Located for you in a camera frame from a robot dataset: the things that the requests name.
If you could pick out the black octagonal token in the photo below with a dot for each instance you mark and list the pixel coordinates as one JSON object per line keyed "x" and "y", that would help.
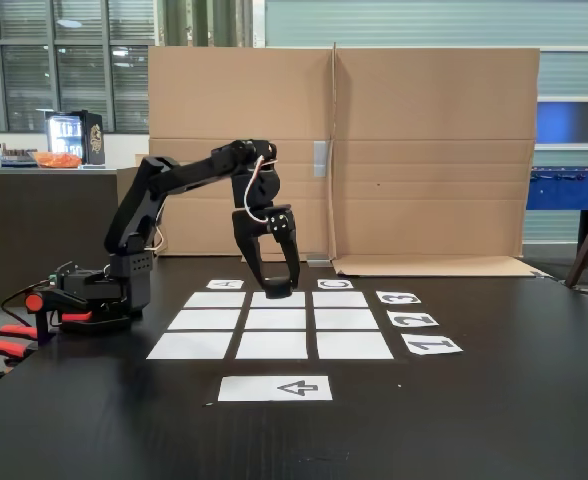
{"x": 278, "y": 289}

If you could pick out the white paper grid square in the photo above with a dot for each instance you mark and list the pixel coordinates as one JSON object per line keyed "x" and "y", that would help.
{"x": 189, "y": 346}
{"x": 355, "y": 345}
{"x": 204, "y": 319}
{"x": 346, "y": 319}
{"x": 275, "y": 319}
{"x": 271, "y": 346}
{"x": 340, "y": 299}
{"x": 299, "y": 302}
{"x": 215, "y": 299}

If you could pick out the grey tape strip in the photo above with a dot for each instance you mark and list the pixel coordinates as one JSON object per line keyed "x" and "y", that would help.
{"x": 320, "y": 159}
{"x": 318, "y": 260}

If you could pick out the paper sheet letter A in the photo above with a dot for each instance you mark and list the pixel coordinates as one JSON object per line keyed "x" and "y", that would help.
{"x": 225, "y": 284}

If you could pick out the paper sheet letter C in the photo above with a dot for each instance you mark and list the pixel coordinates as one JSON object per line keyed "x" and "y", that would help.
{"x": 335, "y": 284}

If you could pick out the paper sheet number 3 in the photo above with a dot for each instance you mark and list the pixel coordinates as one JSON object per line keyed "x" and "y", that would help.
{"x": 399, "y": 297}

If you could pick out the large brown cardboard panel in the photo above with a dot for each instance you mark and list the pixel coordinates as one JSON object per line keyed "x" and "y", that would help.
{"x": 244, "y": 90}
{"x": 434, "y": 150}

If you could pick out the paper sheet with arrow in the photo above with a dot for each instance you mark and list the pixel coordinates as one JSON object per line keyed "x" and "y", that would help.
{"x": 254, "y": 388}

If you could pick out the paper sheet number 2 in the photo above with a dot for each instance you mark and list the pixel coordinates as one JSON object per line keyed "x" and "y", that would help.
{"x": 413, "y": 319}

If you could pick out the paper sheet number 1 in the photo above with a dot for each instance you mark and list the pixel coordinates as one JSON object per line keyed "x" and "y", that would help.
{"x": 431, "y": 346}

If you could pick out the black mini fridge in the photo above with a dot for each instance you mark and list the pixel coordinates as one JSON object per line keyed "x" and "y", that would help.
{"x": 96, "y": 137}

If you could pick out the orange snack bowl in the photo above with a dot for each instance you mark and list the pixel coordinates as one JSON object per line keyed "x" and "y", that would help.
{"x": 54, "y": 159}

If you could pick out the black orange bar clamp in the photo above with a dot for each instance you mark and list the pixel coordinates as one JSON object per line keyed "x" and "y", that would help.
{"x": 34, "y": 302}

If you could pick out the dark brown counter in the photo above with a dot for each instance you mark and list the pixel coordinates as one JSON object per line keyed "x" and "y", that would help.
{"x": 14, "y": 225}

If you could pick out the blue foosball table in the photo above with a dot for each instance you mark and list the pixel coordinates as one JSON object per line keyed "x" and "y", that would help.
{"x": 564, "y": 192}

